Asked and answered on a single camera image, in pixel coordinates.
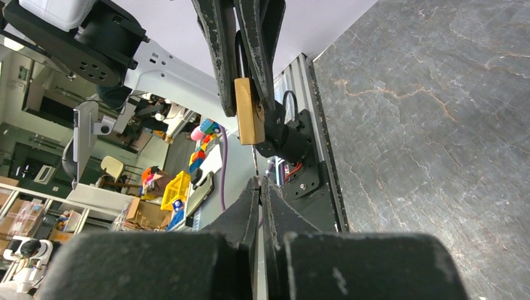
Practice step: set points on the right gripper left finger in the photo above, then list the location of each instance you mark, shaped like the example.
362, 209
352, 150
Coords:
217, 262

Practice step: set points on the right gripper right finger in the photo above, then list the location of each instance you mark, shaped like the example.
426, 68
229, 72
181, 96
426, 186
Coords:
302, 262

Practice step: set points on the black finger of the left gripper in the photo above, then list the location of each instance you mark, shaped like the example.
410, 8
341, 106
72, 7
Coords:
218, 25

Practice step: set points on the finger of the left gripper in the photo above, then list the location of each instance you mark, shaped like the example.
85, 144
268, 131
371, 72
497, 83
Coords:
260, 25

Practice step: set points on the small brass padlock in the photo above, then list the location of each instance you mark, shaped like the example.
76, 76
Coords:
249, 112

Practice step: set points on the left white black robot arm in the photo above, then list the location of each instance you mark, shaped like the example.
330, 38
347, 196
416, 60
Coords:
104, 44

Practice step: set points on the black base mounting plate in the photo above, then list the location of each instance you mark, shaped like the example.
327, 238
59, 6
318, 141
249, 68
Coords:
309, 190

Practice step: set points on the yellow plastic crate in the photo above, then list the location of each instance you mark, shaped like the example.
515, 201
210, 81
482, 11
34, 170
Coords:
176, 191

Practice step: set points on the colourful toy blocks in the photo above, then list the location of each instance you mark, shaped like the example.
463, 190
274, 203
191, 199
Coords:
204, 134

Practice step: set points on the beige office chair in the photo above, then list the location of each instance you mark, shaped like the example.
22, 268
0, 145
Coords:
114, 174

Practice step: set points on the dark computer monitor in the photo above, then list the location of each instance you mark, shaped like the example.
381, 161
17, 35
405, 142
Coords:
87, 128

